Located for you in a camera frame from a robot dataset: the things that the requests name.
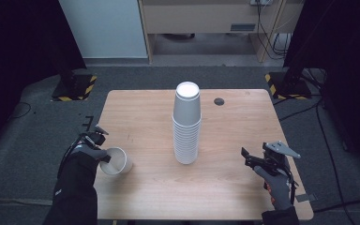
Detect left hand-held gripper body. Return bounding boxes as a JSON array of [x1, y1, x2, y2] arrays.
[[78, 124, 110, 150]]

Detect stack of white paper cups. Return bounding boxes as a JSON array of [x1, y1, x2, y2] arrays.
[[172, 81, 203, 166]]

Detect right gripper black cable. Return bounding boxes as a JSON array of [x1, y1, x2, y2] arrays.
[[282, 168, 298, 205]]

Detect hanging black cables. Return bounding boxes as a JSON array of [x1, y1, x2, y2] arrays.
[[256, 0, 290, 61]]

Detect white cabinet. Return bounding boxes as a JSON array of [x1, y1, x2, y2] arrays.
[[58, 0, 149, 60]]

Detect striped stand base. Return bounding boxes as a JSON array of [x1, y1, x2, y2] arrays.
[[51, 73, 98, 102], [264, 71, 313, 101]]

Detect single white paper cup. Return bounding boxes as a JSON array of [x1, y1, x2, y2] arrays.
[[98, 146, 134, 176]]

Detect person's left hand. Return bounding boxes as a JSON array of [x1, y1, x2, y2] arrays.
[[70, 143, 109, 163]]

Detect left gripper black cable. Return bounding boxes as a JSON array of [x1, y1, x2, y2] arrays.
[[57, 133, 87, 180]]

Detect light wooden desk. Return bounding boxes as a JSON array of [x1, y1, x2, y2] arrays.
[[138, 0, 306, 64]]

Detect grey floor tape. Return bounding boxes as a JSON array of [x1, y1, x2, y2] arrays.
[[294, 193, 317, 203]]

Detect power strip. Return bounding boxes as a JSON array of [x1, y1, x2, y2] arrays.
[[249, 0, 274, 7]]

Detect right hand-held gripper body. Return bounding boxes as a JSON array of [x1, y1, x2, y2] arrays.
[[261, 140, 302, 176]]

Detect black curtain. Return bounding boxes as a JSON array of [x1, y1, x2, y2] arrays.
[[282, 0, 360, 176], [0, 0, 87, 158]]

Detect thin black floor cable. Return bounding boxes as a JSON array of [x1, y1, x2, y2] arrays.
[[8, 101, 33, 122]]

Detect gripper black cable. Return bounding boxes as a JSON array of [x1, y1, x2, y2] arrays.
[[282, 168, 298, 205], [57, 133, 87, 180]]

